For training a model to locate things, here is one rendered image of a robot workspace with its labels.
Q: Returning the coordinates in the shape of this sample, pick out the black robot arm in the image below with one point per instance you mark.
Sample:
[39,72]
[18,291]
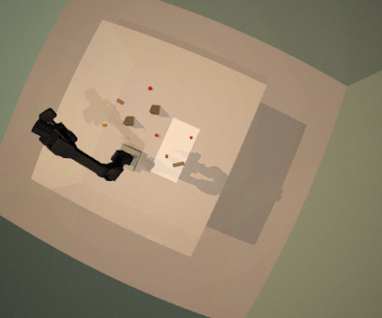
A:
[58,142]

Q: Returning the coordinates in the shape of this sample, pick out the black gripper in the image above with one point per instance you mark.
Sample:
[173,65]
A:
[48,115]

